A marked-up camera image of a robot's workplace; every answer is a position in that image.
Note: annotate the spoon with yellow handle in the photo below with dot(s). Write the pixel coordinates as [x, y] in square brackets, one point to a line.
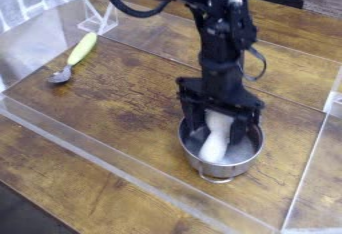
[78, 54]

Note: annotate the clear acrylic right panel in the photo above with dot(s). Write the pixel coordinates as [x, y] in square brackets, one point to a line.
[315, 209]

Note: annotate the clear acrylic front barrier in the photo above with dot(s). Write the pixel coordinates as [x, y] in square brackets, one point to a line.
[201, 205]

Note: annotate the plush mushroom brown cap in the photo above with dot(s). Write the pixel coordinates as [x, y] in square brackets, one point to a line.
[215, 145]

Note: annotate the silver metal pot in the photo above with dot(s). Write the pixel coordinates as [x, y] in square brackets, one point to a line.
[239, 157]

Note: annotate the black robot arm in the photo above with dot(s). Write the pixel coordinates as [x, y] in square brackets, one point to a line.
[227, 35]

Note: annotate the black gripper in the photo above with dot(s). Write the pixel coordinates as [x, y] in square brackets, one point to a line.
[218, 90]

